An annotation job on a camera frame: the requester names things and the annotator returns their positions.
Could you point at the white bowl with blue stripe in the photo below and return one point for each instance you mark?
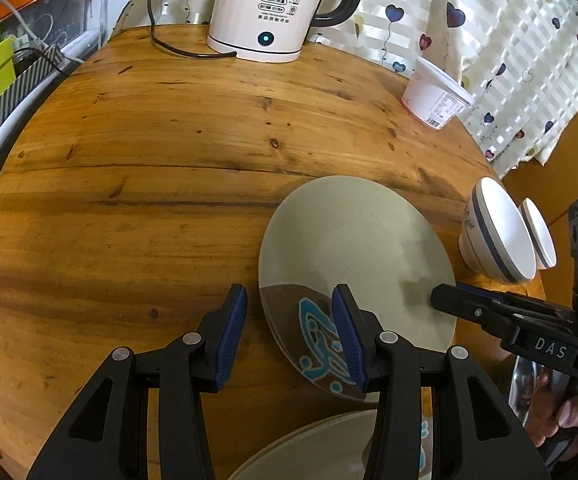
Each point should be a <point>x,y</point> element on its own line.
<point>540,235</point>
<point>499,230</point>

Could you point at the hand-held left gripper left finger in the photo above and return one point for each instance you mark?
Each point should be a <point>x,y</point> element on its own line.
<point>231,340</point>

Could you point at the white electric kettle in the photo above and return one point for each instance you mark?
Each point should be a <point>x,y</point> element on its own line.
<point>269,10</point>

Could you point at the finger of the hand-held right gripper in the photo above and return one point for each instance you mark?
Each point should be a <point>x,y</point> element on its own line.
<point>456,302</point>
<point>476,288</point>

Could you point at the white plastic tub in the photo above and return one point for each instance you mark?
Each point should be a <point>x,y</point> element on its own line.
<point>434,95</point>

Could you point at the beige plate with blue pattern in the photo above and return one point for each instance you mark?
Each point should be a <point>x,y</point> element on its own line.
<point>359,240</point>
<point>309,445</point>

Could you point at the black white striped box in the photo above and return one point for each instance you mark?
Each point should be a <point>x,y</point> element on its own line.
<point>4,110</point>

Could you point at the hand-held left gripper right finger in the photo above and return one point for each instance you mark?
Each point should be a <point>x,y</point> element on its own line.
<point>346,340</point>

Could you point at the person's right hand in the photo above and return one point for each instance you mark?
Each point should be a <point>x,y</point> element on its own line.
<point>575,412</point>

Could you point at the heart print curtain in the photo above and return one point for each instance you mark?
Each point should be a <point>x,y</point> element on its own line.
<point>519,60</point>

